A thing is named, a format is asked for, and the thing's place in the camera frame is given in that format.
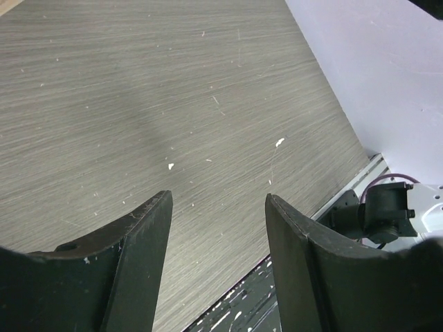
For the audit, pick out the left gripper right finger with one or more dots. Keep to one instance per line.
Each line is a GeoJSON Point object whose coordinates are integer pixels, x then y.
{"type": "Point", "coordinates": [327, 282]}

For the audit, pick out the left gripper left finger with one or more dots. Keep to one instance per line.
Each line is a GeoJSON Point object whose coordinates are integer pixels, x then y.
{"type": "Point", "coordinates": [107, 280]}

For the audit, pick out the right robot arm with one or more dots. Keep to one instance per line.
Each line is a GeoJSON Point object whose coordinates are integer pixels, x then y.
{"type": "Point", "coordinates": [388, 211]}

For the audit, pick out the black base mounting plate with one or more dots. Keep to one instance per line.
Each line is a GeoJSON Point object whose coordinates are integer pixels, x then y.
{"type": "Point", "coordinates": [251, 305]}

